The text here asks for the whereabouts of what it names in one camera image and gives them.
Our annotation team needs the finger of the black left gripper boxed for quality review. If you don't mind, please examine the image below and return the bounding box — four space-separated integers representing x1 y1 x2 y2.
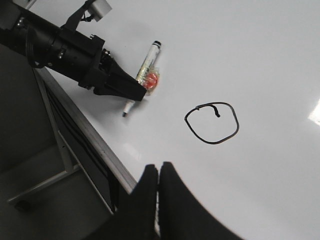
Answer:
93 61 146 102

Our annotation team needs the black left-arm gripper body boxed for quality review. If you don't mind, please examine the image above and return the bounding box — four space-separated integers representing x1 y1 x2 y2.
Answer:
48 25 118 90

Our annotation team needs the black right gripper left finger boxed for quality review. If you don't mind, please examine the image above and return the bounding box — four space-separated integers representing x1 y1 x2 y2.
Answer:
85 164 158 240

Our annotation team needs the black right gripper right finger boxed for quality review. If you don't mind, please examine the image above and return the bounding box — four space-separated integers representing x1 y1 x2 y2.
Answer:
158 162 241 240

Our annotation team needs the white black whiteboard marker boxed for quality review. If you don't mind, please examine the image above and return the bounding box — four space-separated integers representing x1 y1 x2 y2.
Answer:
121 40 162 118

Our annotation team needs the red magnet taped to marker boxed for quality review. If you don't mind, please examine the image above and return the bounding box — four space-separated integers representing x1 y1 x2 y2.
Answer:
136 66 160 96

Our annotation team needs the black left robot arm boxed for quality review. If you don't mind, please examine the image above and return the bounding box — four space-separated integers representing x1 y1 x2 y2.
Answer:
0 0 158 240

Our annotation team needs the white whiteboard surface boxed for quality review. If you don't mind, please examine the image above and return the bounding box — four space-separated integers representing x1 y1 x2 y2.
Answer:
52 0 320 240

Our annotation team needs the grey metal stand leg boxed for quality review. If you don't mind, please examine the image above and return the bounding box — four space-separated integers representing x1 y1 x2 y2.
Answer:
6 70 80 212

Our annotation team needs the black drawn zero stroke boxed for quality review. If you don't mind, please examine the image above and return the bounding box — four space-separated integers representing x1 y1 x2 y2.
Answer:
184 101 240 145

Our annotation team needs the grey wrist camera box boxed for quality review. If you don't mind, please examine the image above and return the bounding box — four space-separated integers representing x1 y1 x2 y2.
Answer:
85 0 112 22

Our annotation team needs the grey aluminium whiteboard frame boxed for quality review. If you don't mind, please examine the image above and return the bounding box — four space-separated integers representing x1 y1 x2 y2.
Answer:
33 67 138 213

